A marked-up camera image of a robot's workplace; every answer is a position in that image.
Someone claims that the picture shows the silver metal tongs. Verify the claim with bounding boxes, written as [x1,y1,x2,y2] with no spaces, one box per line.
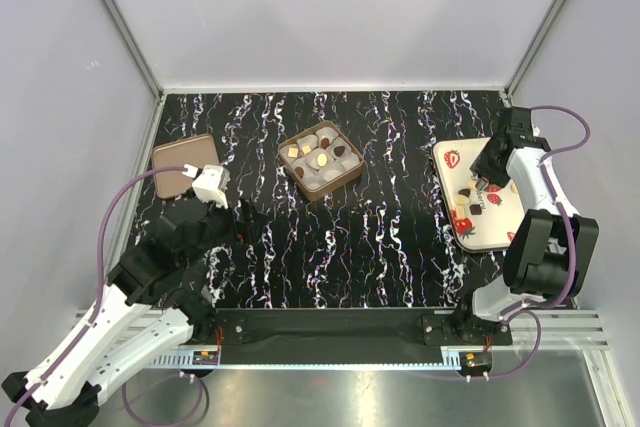
[472,176,490,191]

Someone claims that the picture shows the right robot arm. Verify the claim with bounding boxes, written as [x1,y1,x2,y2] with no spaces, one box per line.
[449,107,599,344]

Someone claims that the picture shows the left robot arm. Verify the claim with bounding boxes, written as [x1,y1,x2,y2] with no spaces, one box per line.
[2,198,267,426]

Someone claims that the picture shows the dark square chocolate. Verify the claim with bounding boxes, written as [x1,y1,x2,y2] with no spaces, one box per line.
[469,204,483,215]

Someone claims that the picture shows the strawberry pattern tray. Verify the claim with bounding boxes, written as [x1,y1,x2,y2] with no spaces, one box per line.
[433,138,524,253]

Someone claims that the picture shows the brown tin lid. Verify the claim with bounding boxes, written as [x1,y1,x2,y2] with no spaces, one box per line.
[151,134,219,200]

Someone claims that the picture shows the white paper cup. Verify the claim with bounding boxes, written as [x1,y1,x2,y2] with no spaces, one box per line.
[318,163,345,182]

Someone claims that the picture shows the brown tin box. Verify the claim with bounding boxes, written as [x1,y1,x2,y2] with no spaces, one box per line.
[277,121,365,201]

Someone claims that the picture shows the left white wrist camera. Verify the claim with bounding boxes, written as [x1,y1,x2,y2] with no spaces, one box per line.
[182,164,230,209]

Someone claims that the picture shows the white cable duct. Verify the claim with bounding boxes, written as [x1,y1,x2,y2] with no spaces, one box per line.
[148,347,220,370]

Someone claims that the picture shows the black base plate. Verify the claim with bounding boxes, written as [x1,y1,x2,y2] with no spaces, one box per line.
[186,308,513,368]

